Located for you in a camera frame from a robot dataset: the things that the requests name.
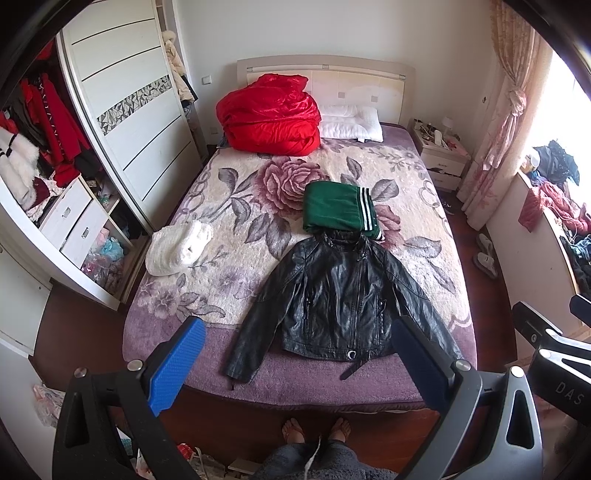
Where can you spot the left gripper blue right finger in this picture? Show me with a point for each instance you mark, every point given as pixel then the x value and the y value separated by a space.
pixel 428 365

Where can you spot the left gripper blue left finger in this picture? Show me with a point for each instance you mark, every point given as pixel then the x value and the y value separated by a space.
pixel 170 363

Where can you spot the black leather jacket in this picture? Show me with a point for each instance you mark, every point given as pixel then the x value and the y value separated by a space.
pixel 335 296

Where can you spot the pile of clothes right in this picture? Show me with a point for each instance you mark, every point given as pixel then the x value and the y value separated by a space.
pixel 550 192

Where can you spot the person's right foot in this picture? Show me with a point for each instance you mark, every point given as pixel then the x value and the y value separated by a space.
pixel 340 431

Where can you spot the person's foot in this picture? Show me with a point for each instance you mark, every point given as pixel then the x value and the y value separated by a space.
pixel 292 432
pixel 340 431

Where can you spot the white slippers on floor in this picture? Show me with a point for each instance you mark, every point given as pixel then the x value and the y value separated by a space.
pixel 484 259

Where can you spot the white knitted sweater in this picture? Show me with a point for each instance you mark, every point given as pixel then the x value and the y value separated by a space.
pixel 176 247

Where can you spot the person's left foot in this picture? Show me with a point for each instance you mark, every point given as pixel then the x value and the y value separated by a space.
pixel 292 432

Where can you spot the white wardrobe drawer unit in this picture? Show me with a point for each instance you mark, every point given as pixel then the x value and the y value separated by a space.
pixel 74 222

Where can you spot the folded green striped garment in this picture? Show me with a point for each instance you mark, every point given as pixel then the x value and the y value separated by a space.
pixel 337 206

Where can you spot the floral purple bed blanket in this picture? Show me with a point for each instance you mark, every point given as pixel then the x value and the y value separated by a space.
pixel 254 203

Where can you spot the white bedside nightstand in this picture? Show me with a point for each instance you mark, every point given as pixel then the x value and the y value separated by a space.
pixel 446 164

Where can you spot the red hanging coat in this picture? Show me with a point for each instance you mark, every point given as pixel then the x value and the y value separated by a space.
pixel 64 137

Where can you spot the white pillow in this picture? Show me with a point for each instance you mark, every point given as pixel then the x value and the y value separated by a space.
pixel 350 122

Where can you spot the white fur coat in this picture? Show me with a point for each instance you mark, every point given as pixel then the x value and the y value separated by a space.
pixel 19 167

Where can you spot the red folded quilt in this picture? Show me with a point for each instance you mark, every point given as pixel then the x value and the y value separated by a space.
pixel 274 115

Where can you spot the cream bed headboard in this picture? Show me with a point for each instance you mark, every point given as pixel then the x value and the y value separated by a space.
pixel 339 80

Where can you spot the pink floral curtain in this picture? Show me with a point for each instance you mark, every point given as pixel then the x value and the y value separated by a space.
pixel 516 46

